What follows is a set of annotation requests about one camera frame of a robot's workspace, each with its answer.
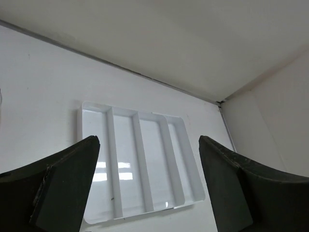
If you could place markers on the white divided plastic tray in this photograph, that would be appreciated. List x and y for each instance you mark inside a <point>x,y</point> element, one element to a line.
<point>145,163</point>

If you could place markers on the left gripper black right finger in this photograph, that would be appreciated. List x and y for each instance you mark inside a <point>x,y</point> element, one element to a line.
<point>247,196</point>

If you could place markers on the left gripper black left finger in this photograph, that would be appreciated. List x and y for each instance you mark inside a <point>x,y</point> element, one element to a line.
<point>49,195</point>

